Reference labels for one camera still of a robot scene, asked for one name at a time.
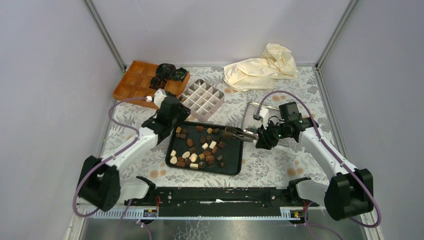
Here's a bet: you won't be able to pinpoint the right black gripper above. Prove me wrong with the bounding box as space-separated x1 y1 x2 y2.
255 118 289 151

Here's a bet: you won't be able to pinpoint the metal serving tongs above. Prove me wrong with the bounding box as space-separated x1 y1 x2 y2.
222 126 259 143

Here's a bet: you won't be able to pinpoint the black plastic tray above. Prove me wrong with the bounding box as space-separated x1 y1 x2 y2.
165 121 244 176

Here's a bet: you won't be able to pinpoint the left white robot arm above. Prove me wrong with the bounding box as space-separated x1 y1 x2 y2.
72 95 191 218

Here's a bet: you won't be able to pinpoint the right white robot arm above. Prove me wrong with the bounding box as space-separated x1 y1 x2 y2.
253 102 375 221

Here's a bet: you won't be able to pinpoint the white oval chocolate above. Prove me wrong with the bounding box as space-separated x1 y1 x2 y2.
181 151 191 159

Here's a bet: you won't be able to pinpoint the white chocolate piece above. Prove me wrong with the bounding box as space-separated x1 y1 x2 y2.
209 141 217 150

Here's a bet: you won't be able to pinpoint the floral table mat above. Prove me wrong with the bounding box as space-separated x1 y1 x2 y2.
122 66 333 187

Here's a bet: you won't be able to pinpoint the silver metal tray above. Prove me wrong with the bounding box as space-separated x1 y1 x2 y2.
240 101 284 133

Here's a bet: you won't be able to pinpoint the pink grid box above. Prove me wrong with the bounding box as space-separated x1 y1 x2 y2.
178 79 225 122

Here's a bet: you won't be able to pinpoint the dark paper cup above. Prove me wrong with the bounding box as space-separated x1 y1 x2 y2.
155 63 176 80
170 67 188 82
149 77 167 90

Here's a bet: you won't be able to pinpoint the orange compartment box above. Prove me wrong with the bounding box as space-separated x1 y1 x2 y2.
112 60 190 109

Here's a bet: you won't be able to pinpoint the cream cloth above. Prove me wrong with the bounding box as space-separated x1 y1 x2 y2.
223 43 299 92

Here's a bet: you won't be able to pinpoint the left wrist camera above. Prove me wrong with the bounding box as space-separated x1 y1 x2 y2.
145 88 169 108

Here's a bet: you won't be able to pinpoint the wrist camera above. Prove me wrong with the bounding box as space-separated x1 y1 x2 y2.
145 88 169 108
253 108 270 129

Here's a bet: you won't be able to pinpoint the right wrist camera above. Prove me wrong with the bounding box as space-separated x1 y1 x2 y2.
253 108 270 129

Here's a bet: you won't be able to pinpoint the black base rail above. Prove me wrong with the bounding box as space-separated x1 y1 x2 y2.
124 187 306 218

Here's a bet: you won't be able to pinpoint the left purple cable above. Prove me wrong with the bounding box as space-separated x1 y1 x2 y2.
72 96 154 240

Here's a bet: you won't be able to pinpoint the purple cable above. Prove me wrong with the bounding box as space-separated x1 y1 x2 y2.
72 96 154 240
253 90 382 240

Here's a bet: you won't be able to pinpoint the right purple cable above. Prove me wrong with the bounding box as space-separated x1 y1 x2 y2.
253 90 382 240

